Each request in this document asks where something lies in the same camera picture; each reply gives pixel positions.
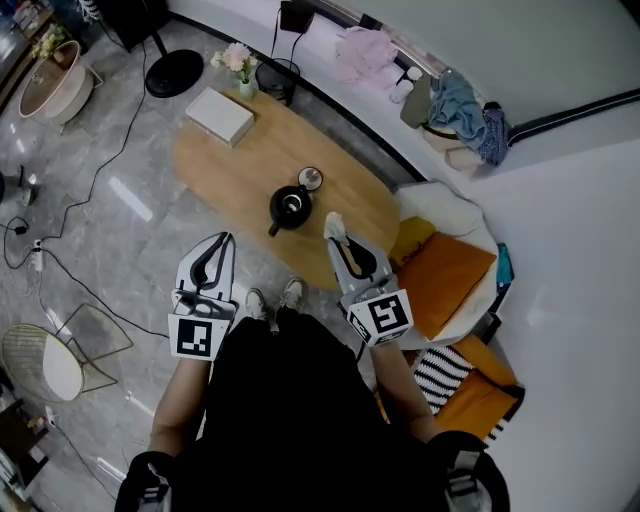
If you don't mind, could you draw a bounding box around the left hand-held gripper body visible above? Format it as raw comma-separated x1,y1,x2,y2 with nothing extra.
167,285,239,362

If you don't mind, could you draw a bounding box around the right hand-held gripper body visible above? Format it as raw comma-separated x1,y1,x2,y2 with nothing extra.
338,273,415,348

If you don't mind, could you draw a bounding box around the white tea bag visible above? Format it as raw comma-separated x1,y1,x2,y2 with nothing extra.
323,211,350,247

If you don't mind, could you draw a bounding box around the black teapot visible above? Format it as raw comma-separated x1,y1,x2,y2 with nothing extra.
267,184,315,238

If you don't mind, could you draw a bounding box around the person's left forearm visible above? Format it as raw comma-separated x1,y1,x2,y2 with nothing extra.
148,355,217,457

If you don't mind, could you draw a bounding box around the person's right forearm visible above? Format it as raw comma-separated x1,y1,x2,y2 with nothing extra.
368,342,437,445

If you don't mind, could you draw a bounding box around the black teapot lid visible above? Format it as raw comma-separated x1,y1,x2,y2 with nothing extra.
297,166,324,193

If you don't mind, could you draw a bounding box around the yellow cushion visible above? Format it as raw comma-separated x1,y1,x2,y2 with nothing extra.
388,215,440,272

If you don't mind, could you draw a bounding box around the person's left white shoe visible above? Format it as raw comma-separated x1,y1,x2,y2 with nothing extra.
244,287,269,322

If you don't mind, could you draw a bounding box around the person's white shoe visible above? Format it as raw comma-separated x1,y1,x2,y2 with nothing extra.
244,287,269,322
278,277,307,310

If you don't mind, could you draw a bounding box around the person's right white shoe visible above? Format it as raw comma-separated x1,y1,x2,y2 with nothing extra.
278,277,307,310

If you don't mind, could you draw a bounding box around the large orange cushion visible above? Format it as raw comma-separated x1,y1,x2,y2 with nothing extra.
396,231,499,342

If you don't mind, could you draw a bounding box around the white sofa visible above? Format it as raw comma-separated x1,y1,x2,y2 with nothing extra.
391,180,516,351

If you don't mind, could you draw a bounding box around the black white striped cushion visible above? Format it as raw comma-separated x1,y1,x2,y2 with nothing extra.
409,344,477,417

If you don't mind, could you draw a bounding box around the person's black clothing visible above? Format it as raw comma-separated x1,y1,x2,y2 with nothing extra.
113,304,512,512

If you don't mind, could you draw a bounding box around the white flat box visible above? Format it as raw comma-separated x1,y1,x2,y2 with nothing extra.
184,86,257,149

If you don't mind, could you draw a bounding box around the white power strip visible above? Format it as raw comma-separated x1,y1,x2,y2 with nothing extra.
28,238,47,274

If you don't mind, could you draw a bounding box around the olive green cloth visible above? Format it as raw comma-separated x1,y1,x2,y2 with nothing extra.
399,74,434,131

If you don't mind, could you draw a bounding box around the blue plaid garment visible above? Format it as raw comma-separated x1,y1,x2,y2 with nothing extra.
476,101,512,167

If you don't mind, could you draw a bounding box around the blue denim garment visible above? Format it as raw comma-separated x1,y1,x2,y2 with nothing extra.
426,68,490,151

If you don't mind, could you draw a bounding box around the black floor fan stand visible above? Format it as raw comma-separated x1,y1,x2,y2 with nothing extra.
137,0,206,99

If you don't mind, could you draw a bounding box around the pink garment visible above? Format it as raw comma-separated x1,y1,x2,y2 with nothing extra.
333,25,402,92

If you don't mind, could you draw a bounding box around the dark wooden shelf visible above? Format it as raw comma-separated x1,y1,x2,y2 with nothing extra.
0,367,54,504

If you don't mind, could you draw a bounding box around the pink flower bunch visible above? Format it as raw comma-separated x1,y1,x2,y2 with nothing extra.
209,41,259,84

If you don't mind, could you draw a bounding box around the yellow flower bunch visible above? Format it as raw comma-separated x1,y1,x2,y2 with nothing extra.
28,23,70,62

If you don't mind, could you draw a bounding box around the black floor cable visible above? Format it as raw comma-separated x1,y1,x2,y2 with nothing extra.
2,39,171,341

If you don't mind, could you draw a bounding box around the gold wire chair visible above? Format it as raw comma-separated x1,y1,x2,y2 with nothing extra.
0,301,135,405

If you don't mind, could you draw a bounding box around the black wire waste bin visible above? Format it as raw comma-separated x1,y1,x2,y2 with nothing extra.
254,57,302,107

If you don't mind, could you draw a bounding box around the black wall box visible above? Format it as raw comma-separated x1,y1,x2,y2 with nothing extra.
279,0,317,35

